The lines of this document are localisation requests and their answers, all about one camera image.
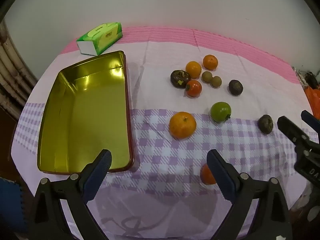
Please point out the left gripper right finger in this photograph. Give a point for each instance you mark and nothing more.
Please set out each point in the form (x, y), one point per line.
(271, 219)

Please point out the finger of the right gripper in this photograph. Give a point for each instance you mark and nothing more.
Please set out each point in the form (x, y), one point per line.
(296, 135)
(309, 119)

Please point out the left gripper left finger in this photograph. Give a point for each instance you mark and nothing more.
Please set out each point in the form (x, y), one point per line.
(47, 219)

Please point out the dark passion fruit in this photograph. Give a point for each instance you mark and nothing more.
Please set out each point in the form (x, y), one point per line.
(265, 124)
(235, 87)

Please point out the brown longan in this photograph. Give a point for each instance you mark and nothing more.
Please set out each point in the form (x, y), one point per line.
(216, 82)
(207, 77)

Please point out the small red tomato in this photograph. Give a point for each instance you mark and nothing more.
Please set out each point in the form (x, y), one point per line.
(193, 88)

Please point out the large orange mandarin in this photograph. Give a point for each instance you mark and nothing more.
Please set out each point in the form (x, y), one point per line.
(182, 125)

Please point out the yellow-orange mandarin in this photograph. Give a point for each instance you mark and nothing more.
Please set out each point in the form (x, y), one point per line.
(194, 69)

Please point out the dark mangosteen with calyx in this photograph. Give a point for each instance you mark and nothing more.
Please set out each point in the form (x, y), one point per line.
(179, 78)

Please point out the orange bag at edge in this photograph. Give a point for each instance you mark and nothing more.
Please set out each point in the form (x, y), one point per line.
(314, 100)

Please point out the gold rectangular tin tray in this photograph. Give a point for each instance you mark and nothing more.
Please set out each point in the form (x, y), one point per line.
(87, 111)

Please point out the pink purple checked tablecloth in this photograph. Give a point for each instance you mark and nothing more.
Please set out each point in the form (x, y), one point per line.
(175, 95)

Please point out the green tissue box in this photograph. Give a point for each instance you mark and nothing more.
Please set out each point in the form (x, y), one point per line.
(97, 40)

